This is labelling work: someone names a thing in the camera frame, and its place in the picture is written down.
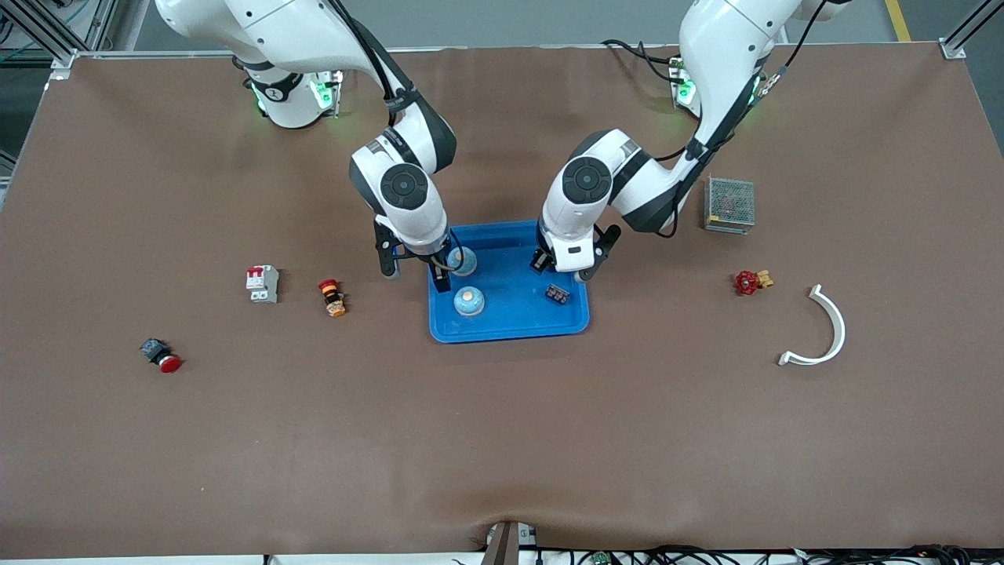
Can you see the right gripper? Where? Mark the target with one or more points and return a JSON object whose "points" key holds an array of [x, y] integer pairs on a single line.
{"points": [[438, 271]]}

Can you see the blue plastic tray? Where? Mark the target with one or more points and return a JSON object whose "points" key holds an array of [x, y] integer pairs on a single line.
{"points": [[510, 314]]}

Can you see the aluminium frame post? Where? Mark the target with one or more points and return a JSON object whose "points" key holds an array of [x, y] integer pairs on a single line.
{"points": [[63, 59], [953, 51]]}

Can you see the brass valve red handwheel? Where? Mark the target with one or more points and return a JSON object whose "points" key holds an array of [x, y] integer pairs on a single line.
{"points": [[747, 282]]}

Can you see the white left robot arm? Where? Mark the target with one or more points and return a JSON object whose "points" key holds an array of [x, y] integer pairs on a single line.
{"points": [[587, 180]]}

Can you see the white red circuit breaker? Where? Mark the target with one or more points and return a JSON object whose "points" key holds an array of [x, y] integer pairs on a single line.
{"points": [[263, 284]]}

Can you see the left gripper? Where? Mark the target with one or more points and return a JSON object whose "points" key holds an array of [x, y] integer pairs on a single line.
{"points": [[541, 260]]}

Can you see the metal mesh power supply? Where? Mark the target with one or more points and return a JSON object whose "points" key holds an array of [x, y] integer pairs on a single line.
{"points": [[729, 202]]}

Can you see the grey metal bracket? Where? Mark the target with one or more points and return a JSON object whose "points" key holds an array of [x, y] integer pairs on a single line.
{"points": [[508, 541]]}

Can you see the white curved plastic clamp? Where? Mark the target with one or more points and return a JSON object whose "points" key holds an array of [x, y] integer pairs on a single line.
{"points": [[841, 331]]}

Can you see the light blue desk bell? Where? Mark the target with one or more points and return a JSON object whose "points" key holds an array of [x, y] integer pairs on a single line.
{"points": [[465, 263], [469, 300]]}

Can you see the orange red pushbutton switch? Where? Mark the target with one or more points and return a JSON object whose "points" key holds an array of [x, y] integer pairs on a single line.
{"points": [[332, 298]]}

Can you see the brown table mat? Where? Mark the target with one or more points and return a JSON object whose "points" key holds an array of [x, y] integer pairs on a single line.
{"points": [[502, 431]]}

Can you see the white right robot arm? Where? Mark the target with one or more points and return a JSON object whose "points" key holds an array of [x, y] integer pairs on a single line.
{"points": [[404, 188]]}

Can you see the small black relay module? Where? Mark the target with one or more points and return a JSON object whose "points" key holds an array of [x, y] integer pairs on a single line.
{"points": [[558, 294]]}

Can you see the red emergency stop button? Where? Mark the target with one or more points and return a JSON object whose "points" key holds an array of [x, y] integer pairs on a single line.
{"points": [[169, 362]]}

